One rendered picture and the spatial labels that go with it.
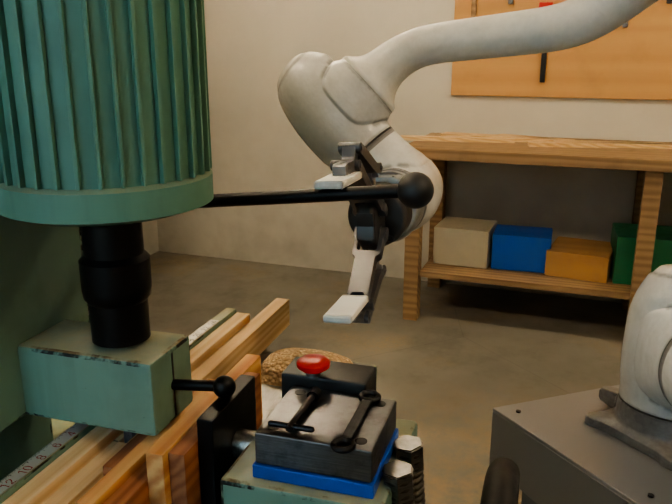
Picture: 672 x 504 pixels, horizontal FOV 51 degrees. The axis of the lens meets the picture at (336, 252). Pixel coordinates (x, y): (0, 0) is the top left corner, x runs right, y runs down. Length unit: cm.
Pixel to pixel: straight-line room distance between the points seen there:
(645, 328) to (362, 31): 310
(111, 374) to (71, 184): 18
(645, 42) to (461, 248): 130
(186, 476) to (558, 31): 72
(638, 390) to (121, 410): 78
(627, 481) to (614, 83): 289
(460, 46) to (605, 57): 281
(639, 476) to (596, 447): 9
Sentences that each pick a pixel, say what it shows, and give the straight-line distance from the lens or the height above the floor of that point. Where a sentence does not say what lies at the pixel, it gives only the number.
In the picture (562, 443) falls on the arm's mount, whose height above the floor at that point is 71.
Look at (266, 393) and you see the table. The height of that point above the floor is 90.
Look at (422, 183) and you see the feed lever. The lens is 66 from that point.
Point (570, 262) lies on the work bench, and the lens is 347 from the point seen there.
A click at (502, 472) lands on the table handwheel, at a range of 63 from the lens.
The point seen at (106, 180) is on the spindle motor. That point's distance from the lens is 55.
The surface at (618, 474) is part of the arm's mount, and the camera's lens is 111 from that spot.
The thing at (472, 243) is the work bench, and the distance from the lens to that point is 352.
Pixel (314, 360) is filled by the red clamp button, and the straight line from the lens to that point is 63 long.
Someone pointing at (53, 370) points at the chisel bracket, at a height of 102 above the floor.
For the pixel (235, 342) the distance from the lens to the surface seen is 89.
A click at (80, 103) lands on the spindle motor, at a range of 54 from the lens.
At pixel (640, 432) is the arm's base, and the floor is 73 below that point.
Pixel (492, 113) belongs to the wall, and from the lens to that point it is 386.
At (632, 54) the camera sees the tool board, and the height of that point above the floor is 126.
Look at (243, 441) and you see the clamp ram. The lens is 65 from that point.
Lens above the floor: 129
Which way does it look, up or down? 16 degrees down
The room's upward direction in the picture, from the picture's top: straight up
